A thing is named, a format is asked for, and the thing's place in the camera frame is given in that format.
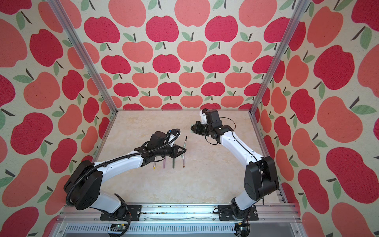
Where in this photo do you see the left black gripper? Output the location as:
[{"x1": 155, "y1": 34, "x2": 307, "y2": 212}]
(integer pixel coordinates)
[{"x1": 155, "y1": 143, "x2": 187, "y2": 159}]

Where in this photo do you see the grey-green pen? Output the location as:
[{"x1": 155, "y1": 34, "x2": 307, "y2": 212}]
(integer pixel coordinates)
[{"x1": 183, "y1": 136, "x2": 188, "y2": 152}]

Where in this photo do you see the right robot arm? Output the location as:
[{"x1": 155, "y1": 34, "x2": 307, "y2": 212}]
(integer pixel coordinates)
[{"x1": 191, "y1": 109, "x2": 279, "y2": 219}]

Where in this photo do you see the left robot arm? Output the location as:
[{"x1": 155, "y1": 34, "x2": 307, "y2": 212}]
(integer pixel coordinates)
[{"x1": 64, "y1": 128, "x2": 186, "y2": 214}]

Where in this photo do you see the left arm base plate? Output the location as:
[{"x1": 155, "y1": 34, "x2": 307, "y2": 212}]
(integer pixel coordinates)
[{"x1": 100, "y1": 204, "x2": 142, "y2": 221}]

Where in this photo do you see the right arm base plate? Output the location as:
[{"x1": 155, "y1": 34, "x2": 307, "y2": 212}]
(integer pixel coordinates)
[{"x1": 214, "y1": 205, "x2": 259, "y2": 221}]

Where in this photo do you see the aluminium front rail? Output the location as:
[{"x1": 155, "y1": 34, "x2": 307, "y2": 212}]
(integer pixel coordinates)
[{"x1": 48, "y1": 203, "x2": 307, "y2": 237}]

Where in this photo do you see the right aluminium corner post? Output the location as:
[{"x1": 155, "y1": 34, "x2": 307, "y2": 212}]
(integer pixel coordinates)
[{"x1": 249, "y1": 0, "x2": 311, "y2": 117}]

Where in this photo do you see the aluminium corner post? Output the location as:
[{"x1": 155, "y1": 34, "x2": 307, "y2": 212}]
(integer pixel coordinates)
[
  {"x1": 47, "y1": 0, "x2": 118, "y2": 115},
  {"x1": 249, "y1": 0, "x2": 311, "y2": 117}
]

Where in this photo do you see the left aluminium corner post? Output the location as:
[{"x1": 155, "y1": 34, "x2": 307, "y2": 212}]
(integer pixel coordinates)
[{"x1": 47, "y1": 0, "x2": 118, "y2": 115}]

